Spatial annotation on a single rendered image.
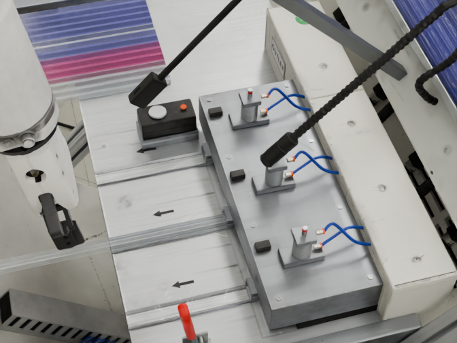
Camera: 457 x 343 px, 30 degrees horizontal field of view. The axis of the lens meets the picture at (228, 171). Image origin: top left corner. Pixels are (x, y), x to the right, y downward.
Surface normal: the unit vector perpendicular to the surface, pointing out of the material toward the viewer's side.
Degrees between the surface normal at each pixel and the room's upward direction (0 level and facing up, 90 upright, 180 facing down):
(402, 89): 90
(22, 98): 69
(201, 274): 43
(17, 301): 0
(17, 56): 55
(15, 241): 0
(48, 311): 0
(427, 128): 90
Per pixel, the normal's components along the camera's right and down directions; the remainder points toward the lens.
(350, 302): 0.26, 0.76
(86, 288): 0.67, -0.59
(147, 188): 0.01, -0.63
